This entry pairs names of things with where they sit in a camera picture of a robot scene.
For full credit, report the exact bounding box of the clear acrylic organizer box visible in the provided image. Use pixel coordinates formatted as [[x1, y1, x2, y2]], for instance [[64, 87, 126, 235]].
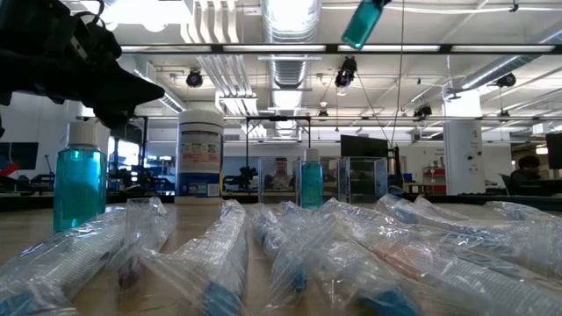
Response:
[[258, 155, 391, 210]]

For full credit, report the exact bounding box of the person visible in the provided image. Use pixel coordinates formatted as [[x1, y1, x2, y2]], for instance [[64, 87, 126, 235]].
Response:
[[508, 155, 554, 197]]

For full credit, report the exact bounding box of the black monitor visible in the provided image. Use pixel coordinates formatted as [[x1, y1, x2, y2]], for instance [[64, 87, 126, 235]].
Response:
[[340, 134, 390, 159], [545, 132, 562, 170]]

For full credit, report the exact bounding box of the white column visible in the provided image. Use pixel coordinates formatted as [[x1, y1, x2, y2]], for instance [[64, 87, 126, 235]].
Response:
[[443, 90, 484, 197]]

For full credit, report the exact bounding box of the black frame stand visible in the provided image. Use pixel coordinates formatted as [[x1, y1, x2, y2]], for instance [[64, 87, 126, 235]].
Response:
[[76, 113, 149, 192], [244, 115, 313, 194]]

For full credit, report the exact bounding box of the black overhead beam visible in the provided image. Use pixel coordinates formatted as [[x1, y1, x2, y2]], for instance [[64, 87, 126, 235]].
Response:
[[118, 42, 562, 55]]

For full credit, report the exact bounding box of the red shelf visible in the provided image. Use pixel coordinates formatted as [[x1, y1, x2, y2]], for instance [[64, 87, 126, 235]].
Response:
[[421, 165, 447, 196]]

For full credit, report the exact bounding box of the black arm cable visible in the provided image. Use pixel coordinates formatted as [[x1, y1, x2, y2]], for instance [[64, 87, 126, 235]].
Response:
[[74, 0, 107, 28]]

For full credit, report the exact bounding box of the white wipes canister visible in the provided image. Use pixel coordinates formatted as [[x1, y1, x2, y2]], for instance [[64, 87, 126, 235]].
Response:
[[174, 109, 225, 206]]

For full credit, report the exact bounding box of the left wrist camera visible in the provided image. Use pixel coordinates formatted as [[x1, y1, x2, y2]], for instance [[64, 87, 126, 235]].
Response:
[[72, 12, 124, 58]]

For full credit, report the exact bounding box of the dark wall screen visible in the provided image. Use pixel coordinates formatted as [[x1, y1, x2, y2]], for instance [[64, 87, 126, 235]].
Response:
[[0, 141, 40, 171]]

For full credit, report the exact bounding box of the black ceiling lamp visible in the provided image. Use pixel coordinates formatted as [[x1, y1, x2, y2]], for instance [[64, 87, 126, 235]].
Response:
[[497, 72, 518, 89], [334, 55, 358, 89], [185, 68, 205, 89], [412, 104, 434, 122]]

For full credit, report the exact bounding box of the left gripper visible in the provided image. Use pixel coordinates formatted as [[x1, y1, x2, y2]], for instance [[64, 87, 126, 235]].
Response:
[[43, 0, 166, 128]]

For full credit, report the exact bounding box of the thin silver ceiling duct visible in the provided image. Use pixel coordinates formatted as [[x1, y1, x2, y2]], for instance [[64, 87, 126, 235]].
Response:
[[458, 19, 562, 91]]

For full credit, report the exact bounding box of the teal mouthwash bottle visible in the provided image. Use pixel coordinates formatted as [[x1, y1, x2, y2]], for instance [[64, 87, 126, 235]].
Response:
[[299, 148, 325, 210], [341, 0, 388, 51], [53, 121, 108, 233]]

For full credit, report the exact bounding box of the syringe blue plunger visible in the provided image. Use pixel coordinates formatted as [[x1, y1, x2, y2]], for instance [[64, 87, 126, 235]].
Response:
[[0, 205, 127, 316], [140, 199, 249, 316]]

